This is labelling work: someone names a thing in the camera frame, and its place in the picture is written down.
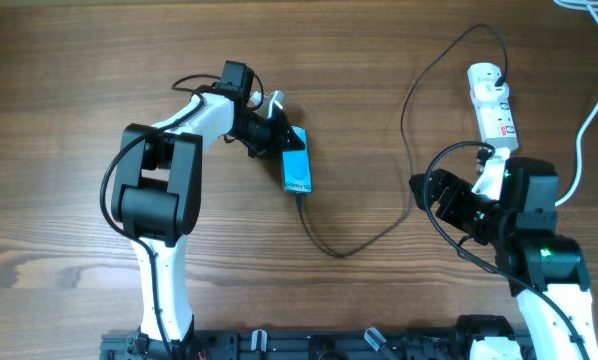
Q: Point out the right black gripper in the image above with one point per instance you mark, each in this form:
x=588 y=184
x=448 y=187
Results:
x=444 y=195

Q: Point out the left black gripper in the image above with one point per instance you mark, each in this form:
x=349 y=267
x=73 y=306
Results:
x=283 y=133

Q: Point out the teal screen smartphone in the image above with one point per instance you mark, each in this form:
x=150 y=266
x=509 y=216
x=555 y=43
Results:
x=296 y=169

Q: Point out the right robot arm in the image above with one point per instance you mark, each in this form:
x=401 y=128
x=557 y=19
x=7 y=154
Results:
x=548 y=274

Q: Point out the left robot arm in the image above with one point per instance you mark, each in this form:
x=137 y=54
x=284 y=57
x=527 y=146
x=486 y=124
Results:
x=151 y=191

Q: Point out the white charger plug adapter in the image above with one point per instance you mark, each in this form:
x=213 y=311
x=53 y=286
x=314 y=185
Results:
x=487 y=94

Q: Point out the white power strip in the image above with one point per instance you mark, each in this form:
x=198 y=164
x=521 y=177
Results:
x=496 y=124

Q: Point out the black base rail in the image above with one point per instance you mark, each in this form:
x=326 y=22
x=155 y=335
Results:
x=431 y=343

